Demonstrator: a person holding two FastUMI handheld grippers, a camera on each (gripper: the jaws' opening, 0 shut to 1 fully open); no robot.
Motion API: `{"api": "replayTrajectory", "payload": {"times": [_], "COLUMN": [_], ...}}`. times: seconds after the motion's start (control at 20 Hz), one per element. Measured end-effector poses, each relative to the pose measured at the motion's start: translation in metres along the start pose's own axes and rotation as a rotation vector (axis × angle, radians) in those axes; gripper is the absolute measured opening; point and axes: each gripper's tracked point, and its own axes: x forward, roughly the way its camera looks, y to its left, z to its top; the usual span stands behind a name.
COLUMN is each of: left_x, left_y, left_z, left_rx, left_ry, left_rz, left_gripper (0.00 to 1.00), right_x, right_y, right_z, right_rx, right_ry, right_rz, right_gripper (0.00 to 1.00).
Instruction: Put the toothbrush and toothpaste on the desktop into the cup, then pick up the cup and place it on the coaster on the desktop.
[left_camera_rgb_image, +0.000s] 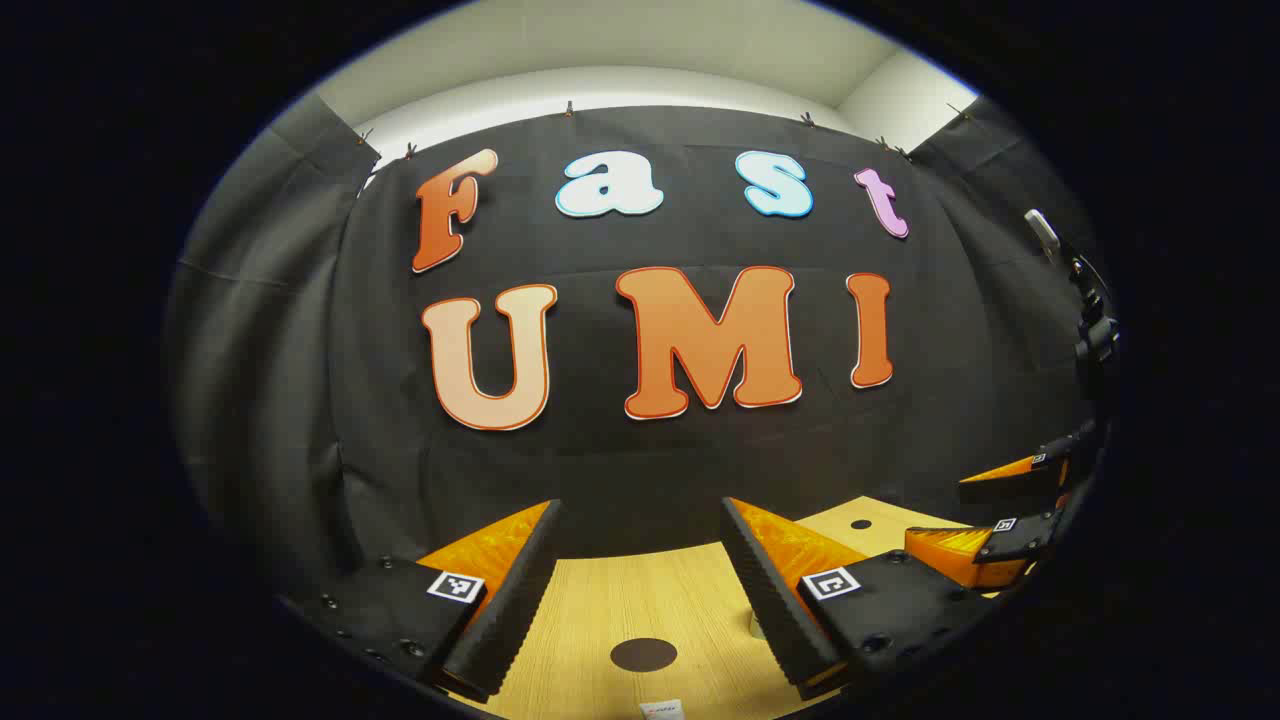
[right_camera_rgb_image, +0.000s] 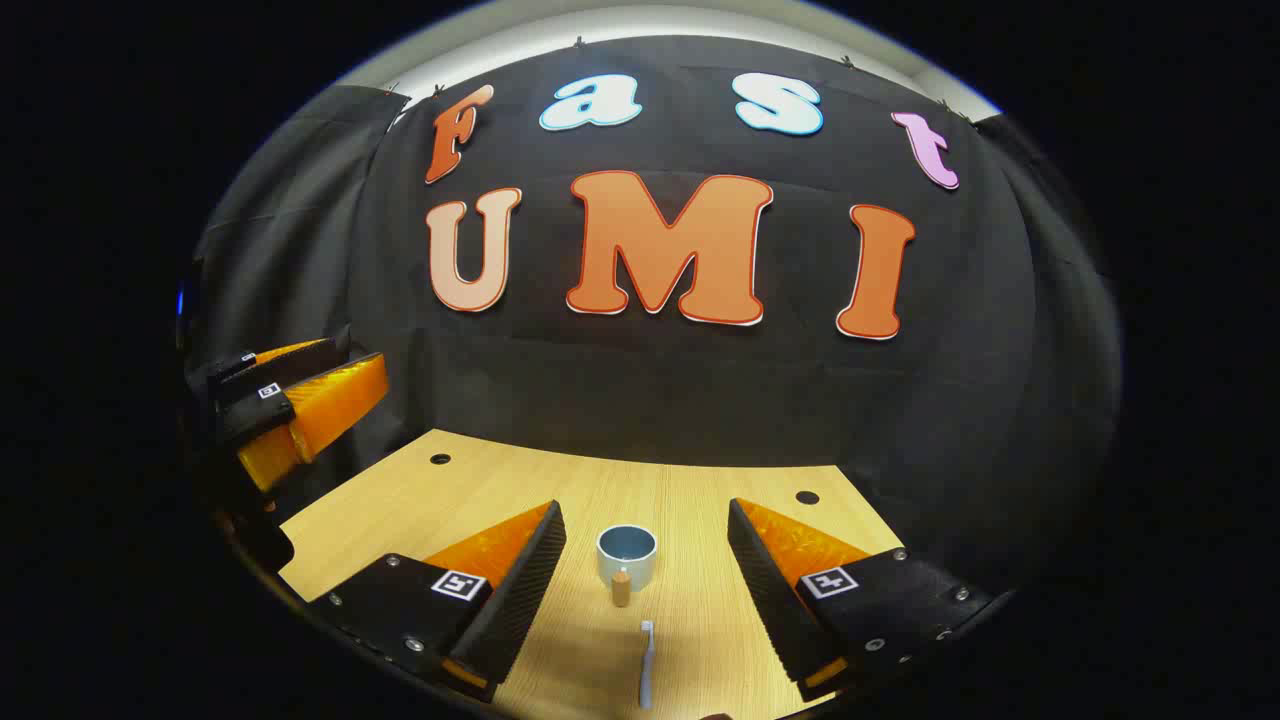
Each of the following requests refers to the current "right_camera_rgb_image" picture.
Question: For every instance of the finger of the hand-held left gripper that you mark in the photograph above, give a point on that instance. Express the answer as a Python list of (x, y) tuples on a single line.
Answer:
[(335, 400), (300, 362)]

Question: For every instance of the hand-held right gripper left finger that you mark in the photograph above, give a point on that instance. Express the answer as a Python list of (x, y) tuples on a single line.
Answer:
[(520, 590)]

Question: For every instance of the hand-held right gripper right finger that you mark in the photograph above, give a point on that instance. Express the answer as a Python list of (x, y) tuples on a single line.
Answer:
[(770, 590)]

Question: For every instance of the white and blue toothbrush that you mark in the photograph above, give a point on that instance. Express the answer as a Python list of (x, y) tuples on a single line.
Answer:
[(646, 665)]

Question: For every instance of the wooden desktop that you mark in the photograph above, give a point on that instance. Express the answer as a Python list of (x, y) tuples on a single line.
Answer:
[(680, 500)]

